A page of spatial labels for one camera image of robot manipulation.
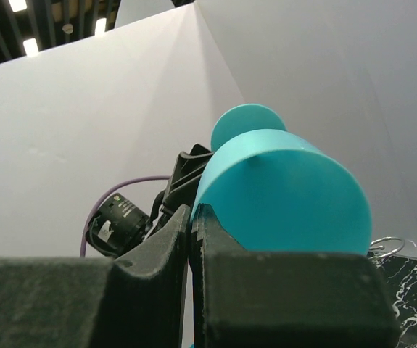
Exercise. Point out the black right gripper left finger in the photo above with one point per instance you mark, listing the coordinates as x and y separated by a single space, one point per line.
136 300

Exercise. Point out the chrome wine glass rack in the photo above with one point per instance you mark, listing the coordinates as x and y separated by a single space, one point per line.
385 247

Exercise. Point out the blue wine glass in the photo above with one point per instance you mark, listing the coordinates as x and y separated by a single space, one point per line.
274 191

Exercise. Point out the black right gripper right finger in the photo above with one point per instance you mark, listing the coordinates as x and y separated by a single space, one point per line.
284 299

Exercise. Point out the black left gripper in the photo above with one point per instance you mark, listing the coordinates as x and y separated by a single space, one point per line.
119 225

